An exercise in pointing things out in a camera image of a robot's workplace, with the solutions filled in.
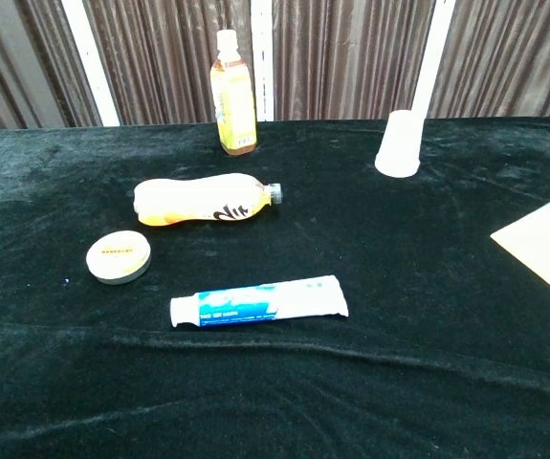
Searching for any upright tea bottle, white cap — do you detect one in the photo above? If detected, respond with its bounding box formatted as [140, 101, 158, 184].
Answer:
[209, 29, 258, 157]

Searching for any orange drink bottle, black cap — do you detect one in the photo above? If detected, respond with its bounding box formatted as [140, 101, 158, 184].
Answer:
[132, 172, 285, 228]

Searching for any black velvet tablecloth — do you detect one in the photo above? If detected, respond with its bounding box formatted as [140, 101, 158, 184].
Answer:
[0, 116, 550, 459]

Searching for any white paper cup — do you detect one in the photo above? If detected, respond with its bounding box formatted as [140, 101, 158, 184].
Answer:
[374, 109, 423, 179]

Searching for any brown pleated curtain panel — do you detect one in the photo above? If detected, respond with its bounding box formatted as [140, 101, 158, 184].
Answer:
[272, 0, 436, 121]
[426, 0, 550, 120]
[0, 0, 102, 136]
[81, 0, 257, 126]

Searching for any blue white toothpaste tube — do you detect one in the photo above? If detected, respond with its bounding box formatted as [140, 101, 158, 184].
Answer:
[169, 274, 350, 329]

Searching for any white frame post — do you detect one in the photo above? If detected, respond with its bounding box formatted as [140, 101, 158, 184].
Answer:
[410, 0, 457, 120]
[251, 0, 275, 122]
[60, 0, 121, 128]

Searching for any round cream tin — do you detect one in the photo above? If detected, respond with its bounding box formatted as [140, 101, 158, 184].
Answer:
[85, 229, 153, 287]

